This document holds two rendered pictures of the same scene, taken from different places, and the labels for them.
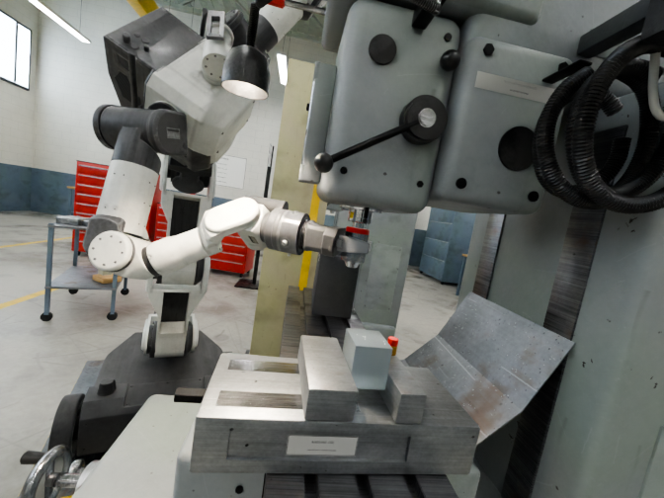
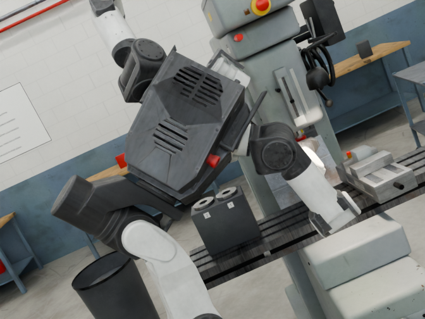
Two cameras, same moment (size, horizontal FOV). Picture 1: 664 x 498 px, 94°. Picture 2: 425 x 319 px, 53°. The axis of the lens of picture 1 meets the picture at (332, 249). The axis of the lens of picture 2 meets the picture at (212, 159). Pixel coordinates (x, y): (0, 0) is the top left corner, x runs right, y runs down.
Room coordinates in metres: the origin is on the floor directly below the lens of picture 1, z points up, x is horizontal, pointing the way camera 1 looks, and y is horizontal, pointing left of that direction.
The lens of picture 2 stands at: (0.70, 1.58, 1.69)
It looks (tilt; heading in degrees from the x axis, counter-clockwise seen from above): 13 degrees down; 279
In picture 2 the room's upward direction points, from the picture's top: 25 degrees counter-clockwise
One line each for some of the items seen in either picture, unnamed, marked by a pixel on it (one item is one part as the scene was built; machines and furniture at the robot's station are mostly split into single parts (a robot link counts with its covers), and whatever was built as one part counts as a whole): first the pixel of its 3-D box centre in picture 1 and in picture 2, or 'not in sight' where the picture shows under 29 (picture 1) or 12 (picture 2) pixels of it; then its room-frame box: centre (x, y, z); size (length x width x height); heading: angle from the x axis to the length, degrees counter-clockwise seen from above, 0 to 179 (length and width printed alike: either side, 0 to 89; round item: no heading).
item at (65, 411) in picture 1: (68, 429); not in sight; (0.87, 0.72, 0.50); 0.20 x 0.05 x 0.20; 28
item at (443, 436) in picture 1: (337, 395); (370, 170); (0.41, -0.04, 1.04); 0.35 x 0.15 x 0.11; 100
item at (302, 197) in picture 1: (295, 225); not in sight; (2.33, 0.30, 1.15); 0.52 x 0.40 x 2.30; 97
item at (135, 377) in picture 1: (168, 357); not in sight; (1.21, 0.60, 0.59); 0.64 x 0.52 x 0.33; 28
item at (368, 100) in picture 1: (377, 124); (279, 88); (0.61, -0.05, 1.47); 0.21 x 0.19 x 0.32; 7
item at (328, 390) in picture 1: (323, 372); (370, 164); (0.41, -0.02, 1.07); 0.15 x 0.06 x 0.04; 10
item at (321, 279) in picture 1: (333, 277); (224, 218); (1.01, -0.02, 1.08); 0.22 x 0.12 x 0.20; 5
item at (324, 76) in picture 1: (316, 125); (289, 97); (0.60, 0.06, 1.45); 0.04 x 0.04 x 0.21; 7
